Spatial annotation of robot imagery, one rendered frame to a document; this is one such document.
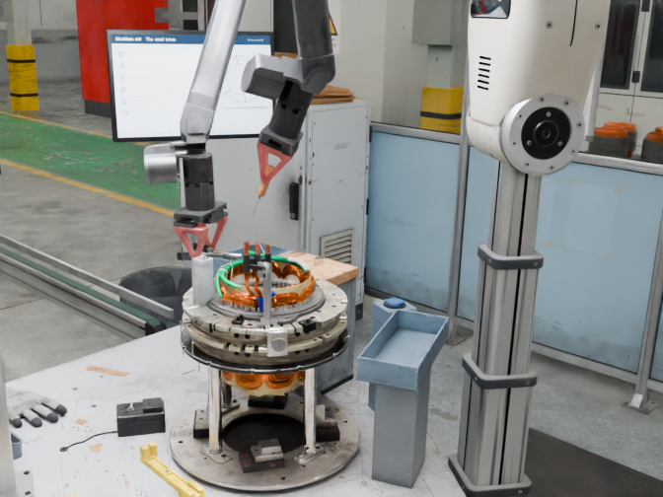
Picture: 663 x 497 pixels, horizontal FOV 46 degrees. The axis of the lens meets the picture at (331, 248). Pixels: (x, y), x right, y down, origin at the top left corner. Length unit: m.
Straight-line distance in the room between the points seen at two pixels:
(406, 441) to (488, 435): 0.28
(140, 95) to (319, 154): 1.49
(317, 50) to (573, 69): 0.46
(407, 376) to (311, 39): 0.58
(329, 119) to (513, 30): 2.45
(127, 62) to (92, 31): 3.15
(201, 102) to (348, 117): 2.44
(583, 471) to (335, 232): 1.69
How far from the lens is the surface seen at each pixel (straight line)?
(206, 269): 1.47
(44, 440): 1.74
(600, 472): 3.17
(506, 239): 1.57
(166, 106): 2.48
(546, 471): 3.11
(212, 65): 1.54
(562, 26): 1.43
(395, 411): 1.46
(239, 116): 2.53
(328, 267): 1.80
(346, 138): 3.92
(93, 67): 5.64
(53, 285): 2.76
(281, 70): 1.35
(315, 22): 1.28
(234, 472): 1.53
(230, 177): 4.14
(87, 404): 1.85
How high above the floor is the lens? 1.63
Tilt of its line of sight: 17 degrees down
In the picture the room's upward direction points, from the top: 2 degrees clockwise
